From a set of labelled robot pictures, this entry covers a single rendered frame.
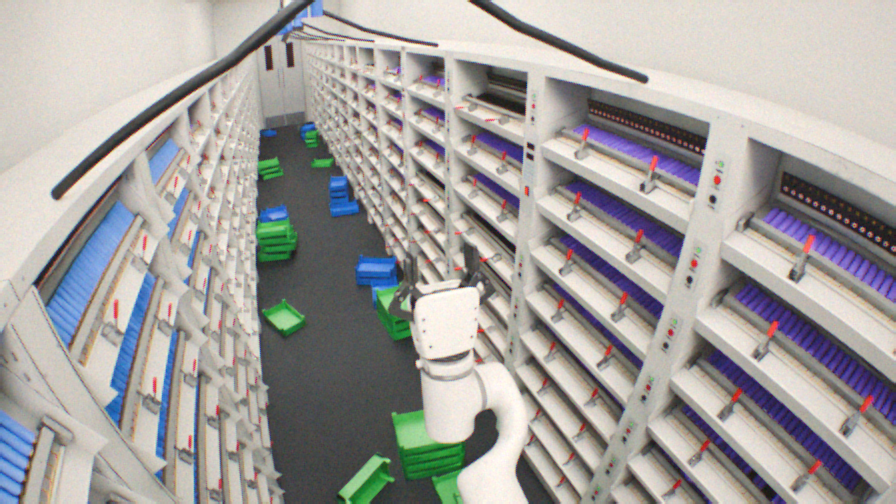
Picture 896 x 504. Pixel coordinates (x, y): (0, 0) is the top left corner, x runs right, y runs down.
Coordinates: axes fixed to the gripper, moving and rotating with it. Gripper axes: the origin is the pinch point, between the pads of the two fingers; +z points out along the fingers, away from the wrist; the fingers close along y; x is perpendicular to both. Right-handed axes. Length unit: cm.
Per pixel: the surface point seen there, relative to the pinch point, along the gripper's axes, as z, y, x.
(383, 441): -135, 13, -121
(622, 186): 3, 60, -22
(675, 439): -63, 66, 5
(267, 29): 36.2, -21.3, -17.2
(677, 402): -58, 74, -3
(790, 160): 14, 78, 17
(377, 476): -139, 3, -100
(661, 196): 2, 62, -10
